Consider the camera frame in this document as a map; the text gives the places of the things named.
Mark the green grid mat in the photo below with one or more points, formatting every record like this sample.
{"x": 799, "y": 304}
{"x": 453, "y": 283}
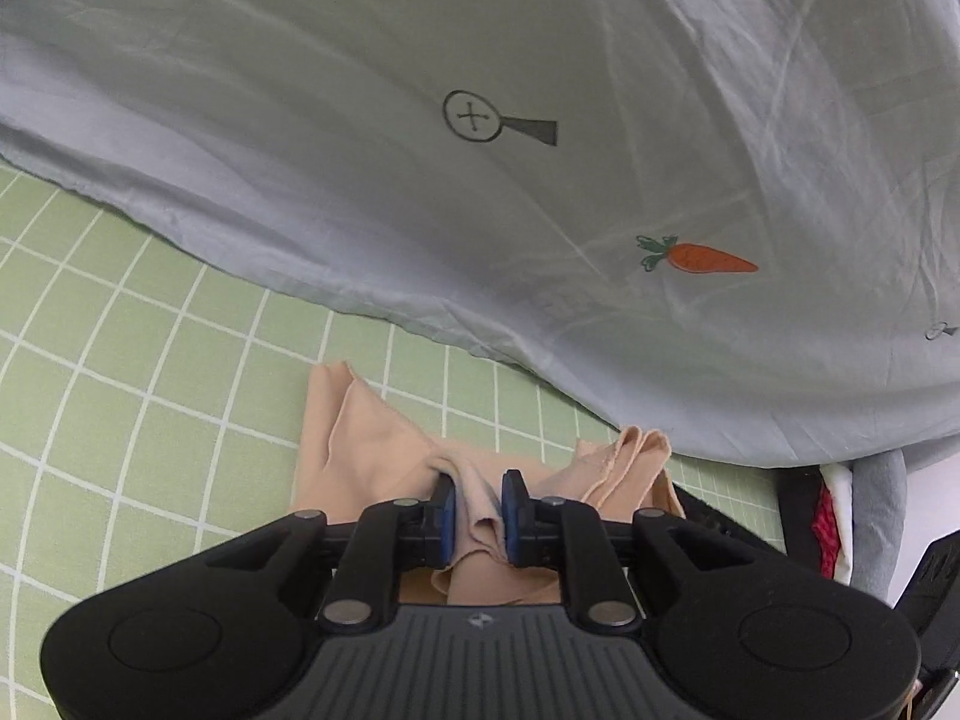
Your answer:
{"x": 112, "y": 360}

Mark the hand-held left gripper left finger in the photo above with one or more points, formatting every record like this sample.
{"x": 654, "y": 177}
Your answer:
{"x": 446, "y": 519}

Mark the folded white garment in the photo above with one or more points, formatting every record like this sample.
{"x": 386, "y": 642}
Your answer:
{"x": 846, "y": 510}

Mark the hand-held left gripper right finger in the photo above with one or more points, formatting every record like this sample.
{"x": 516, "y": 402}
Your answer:
{"x": 511, "y": 519}

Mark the beige garment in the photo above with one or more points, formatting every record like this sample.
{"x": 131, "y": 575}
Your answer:
{"x": 375, "y": 457}

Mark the grey carrot print sheet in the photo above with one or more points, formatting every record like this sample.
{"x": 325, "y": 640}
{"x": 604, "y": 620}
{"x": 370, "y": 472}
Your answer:
{"x": 300, "y": 90}

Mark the folded grey sweatshirt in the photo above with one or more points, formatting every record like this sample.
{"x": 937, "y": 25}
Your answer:
{"x": 877, "y": 510}

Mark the folded red garment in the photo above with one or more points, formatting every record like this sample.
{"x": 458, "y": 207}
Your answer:
{"x": 826, "y": 532}

